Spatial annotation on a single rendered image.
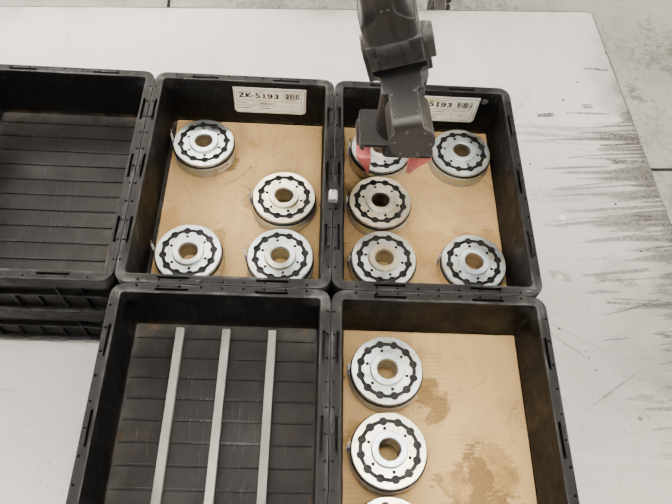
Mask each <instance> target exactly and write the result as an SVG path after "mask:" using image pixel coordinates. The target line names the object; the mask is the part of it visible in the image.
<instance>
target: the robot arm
mask: <svg viewBox="0 0 672 504"><path fill-rule="evenodd" d="M357 16H358V21H359V26H360V31H361V35H359V40H360V46H361V48H360V50H361V51H362V56H363V60H364V63H365V67H366V70H367V74H368V78H369V81H370V82H373V81H379V82H381V92H380V98H379V105H378V109H361V110H360V111H359V116H358V119H356V124H355V130H356V156H357V159H358V161H359V162H360V163H361V164H362V165H363V166H364V168H365V172H366V174H368V173H369V169H370V163H371V147H382V155H383V156H384V157H394V158H408V160H407V174H410V173H411V172H413V171H414V170H415V169H416V168H418V167H420V166H422V165H424V164H426V163H427V162H429V161H431V159H432V155H433V149H432V148H433V147H434V145H435V134H434V128H433V122H432V117H431V111H430V105H429V101H428V100H427V98H426V97H425V89H426V84H427V80H428V76H429V72H428V69H430V68H433V63H432V57H434V56H437V53H436V46H435V40H434V34H433V28H432V22H431V20H426V21H425V20H420V22H419V16H418V10H417V5H416V0H357ZM420 25H421V27H420ZM413 159H414V160H413Z"/></svg>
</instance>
